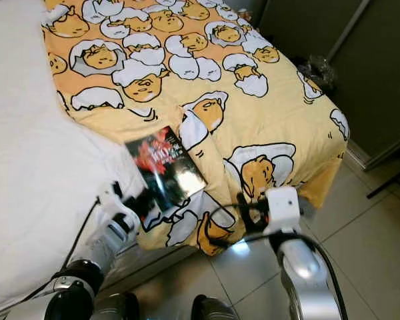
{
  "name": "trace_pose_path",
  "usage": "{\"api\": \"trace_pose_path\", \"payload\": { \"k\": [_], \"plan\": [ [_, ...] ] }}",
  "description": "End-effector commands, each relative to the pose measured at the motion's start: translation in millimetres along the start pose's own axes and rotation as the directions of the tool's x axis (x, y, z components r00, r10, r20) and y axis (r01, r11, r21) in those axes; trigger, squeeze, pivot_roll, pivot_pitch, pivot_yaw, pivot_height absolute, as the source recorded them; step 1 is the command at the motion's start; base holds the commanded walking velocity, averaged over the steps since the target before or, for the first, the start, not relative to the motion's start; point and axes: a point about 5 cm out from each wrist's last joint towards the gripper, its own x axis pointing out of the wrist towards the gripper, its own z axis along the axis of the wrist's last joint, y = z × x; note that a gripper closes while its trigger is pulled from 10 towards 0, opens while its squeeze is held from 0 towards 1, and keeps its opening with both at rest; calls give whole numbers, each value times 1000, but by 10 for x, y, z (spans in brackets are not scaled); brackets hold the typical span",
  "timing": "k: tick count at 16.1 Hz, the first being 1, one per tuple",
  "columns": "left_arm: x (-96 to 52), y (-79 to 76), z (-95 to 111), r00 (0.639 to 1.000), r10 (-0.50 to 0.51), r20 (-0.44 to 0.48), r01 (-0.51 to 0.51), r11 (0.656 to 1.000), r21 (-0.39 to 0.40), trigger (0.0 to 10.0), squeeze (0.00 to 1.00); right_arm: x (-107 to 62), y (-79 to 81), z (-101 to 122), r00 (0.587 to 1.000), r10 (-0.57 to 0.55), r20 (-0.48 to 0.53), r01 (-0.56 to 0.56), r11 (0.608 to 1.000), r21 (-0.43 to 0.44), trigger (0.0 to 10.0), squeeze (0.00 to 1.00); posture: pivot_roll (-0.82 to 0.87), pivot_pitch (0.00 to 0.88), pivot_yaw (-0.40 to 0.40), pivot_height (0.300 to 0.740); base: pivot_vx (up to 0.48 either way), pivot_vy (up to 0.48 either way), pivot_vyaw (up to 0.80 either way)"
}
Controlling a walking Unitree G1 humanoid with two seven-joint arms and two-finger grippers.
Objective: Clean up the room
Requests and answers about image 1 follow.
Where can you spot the yellow cartoon print blanket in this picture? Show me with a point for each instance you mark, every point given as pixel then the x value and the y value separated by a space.
pixel 233 100

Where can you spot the sliding wardrobe door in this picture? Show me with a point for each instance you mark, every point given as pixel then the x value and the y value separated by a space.
pixel 346 73

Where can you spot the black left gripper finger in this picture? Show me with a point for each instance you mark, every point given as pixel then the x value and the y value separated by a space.
pixel 116 188

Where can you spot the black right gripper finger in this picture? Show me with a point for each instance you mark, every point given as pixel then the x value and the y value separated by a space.
pixel 242 205

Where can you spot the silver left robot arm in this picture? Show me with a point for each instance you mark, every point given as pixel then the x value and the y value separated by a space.
pixel 93 266

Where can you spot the white quilted mattress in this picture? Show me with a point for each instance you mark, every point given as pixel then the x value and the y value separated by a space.
pixel 40 133

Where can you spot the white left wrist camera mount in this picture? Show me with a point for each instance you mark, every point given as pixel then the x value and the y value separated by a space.
pixel 113 205

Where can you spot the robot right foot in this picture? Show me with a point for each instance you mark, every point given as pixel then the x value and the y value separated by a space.
pixel 216 310

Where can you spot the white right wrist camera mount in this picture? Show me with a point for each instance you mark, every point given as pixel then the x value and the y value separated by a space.
pixel 283 208

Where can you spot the clear crumpled plastic bag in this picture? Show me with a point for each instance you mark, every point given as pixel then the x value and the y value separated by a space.
pixel 320 70

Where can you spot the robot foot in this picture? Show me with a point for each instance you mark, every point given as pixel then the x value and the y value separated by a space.
pixel 216 310
pixel 116 308

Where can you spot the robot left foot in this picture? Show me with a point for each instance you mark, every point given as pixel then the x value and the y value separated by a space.
pixel 116 308

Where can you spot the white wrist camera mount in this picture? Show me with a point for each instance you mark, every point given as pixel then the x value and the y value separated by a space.
pixel 283 208
pixel 113 205

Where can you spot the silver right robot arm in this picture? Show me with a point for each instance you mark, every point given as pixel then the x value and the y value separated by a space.
pixel 306 273

